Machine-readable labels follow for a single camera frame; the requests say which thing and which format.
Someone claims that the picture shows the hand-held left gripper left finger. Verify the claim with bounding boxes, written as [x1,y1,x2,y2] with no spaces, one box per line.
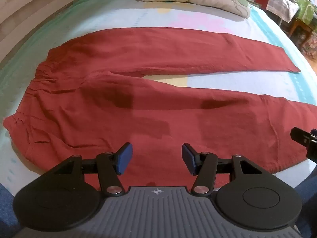
[47,142,133,196]

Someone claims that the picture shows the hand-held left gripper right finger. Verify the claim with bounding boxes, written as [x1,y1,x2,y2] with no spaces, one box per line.
[181,143,271,195]

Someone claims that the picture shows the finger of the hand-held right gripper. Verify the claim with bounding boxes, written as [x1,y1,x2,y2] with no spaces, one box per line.
[290,126,317,159]

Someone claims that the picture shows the red pants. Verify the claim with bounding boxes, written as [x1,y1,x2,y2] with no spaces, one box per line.
[4,27,310,188]

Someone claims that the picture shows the person's right leg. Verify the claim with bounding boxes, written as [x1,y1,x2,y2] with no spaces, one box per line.
[294,178,317,238]

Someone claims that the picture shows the person's leg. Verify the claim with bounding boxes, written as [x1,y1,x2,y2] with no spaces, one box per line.
[0,183,24,238]
[294,178,317,238]

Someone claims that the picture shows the wooden stool with green cushion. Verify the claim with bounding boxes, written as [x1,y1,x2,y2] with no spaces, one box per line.
[288,0,317,53]

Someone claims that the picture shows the person's left leg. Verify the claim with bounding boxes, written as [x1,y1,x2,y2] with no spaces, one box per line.
[0,183,24,238]

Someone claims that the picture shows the grey patterned cloth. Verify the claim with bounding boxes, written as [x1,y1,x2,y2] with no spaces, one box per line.
[267,0,299,23]

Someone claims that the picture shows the pastel patterned bed sheet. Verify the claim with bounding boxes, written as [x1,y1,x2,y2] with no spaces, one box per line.
[0,0,317,197]

